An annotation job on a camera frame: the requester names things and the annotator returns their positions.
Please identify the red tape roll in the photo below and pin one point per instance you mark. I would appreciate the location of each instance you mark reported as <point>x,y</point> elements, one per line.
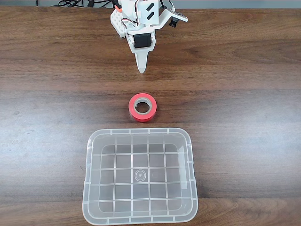
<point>143,118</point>

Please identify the clear plastic storage box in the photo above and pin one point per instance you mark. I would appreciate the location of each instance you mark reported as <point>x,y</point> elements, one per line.
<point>141,212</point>

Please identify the camera module on white bracket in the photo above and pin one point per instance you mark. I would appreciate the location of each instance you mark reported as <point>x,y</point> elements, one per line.
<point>175,17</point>

